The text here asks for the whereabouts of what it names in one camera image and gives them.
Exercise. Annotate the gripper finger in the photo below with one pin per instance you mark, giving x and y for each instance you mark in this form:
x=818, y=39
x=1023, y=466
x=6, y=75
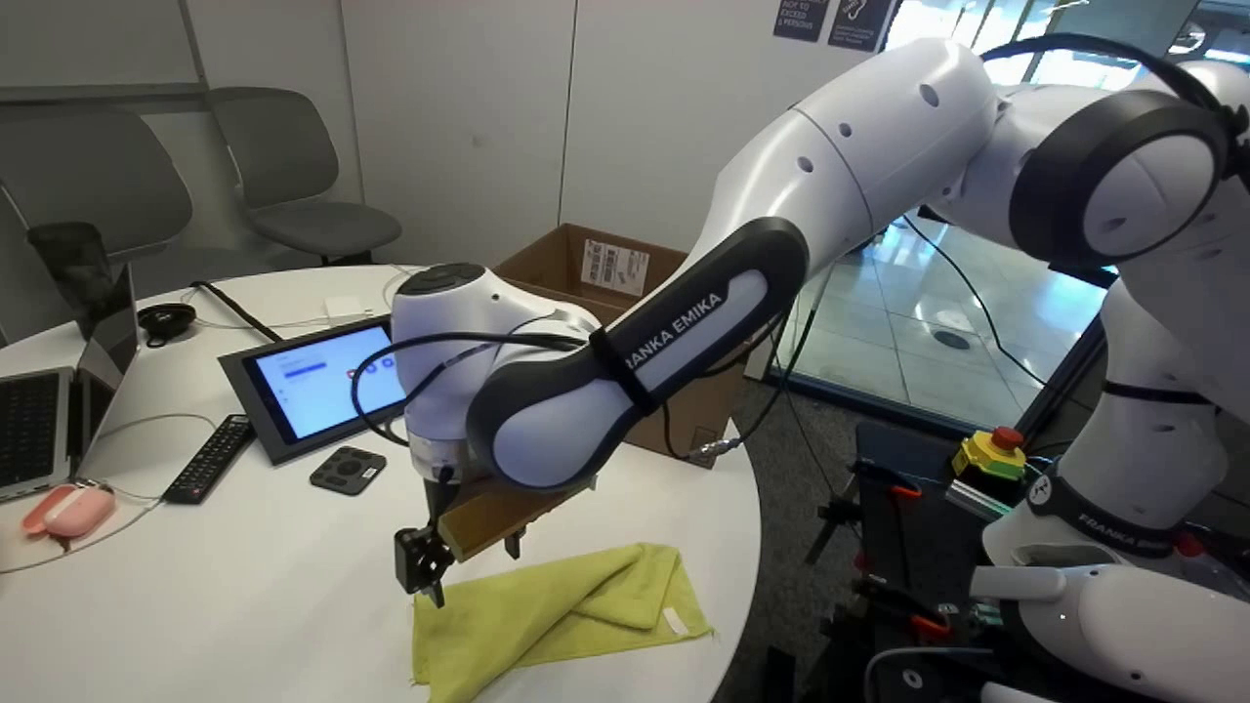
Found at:
x=516, y=544
x=422, y=561

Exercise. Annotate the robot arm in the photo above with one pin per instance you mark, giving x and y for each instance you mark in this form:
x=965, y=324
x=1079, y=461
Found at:
x=879, y=166

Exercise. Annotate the brown wooden block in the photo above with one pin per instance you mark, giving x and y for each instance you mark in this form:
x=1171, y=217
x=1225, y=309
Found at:
x=488, y=522

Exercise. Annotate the yellow-green cloth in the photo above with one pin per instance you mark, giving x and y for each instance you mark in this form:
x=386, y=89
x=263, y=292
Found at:
x=566, y=605

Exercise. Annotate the small square black remote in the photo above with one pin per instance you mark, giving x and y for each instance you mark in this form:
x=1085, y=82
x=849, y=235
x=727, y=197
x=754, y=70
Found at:
x=347, y=471

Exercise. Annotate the grey tablet with lit screen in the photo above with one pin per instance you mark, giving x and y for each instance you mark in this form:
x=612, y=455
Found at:
x=303, y=386

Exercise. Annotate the long black remote control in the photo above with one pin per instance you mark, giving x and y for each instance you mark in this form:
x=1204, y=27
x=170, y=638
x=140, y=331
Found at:
x=209, y=459

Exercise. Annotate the white power adapter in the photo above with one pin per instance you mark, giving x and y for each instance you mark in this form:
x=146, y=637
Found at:
x=349, y=308

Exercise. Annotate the open cardboard box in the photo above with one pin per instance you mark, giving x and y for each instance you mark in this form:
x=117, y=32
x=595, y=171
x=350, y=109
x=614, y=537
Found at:
x=562, y=264

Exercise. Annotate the round black puck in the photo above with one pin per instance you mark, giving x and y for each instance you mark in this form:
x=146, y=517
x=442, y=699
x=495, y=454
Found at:
x=166, y=318

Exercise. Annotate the pink case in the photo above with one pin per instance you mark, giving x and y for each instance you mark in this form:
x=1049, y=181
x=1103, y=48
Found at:
x=70, y=510

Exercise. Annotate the black orange clamp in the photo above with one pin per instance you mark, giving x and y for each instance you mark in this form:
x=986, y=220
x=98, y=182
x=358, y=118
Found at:
x=889, y=480
x=903, y=610

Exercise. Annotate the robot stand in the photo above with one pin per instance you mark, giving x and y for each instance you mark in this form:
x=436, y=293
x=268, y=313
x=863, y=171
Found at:
x=908, y=547

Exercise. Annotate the silver laptop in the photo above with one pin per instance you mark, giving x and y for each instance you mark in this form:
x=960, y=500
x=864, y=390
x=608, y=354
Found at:
x=39, y=420

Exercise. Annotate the grey chair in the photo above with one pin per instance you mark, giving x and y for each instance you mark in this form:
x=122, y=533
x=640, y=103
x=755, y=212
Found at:
x=88, y=171
x=283, y=156

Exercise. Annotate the glass window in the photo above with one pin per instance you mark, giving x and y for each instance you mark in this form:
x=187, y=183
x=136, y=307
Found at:
x=908, y=312

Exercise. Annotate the yellow red emergency stop button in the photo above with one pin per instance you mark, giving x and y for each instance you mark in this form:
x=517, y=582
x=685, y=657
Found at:
x=991, y=454

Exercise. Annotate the dark wall sign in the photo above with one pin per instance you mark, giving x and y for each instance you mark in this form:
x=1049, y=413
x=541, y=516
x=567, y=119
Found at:
x=801, y=18
x=859, y=21

